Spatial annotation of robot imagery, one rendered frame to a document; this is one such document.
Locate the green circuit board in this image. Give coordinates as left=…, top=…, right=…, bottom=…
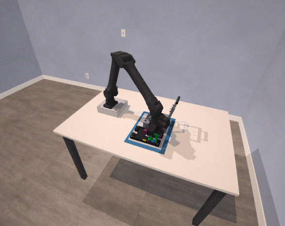
left=147, top=133, right=159, bottom=143

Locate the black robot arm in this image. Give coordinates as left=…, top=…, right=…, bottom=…
left=103, top=51, right=170, bottom=137

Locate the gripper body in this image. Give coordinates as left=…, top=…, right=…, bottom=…
left=145, top=124, right=164, bottom=135

